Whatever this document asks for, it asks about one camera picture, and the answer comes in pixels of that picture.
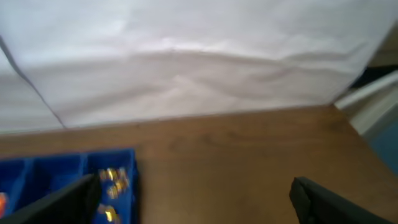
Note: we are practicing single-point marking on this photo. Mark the blue tray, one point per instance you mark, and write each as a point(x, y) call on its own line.
point(46, 174)

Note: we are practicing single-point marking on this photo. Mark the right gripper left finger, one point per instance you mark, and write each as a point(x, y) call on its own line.
point(62, 205)

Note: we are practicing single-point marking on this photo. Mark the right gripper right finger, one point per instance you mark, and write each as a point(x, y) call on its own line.
point(326, 207)

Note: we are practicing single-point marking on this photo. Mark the white pipe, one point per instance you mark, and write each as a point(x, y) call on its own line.
point(367, 90)

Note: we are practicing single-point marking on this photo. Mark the orange candy box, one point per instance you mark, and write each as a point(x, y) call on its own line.
point(2, 205)

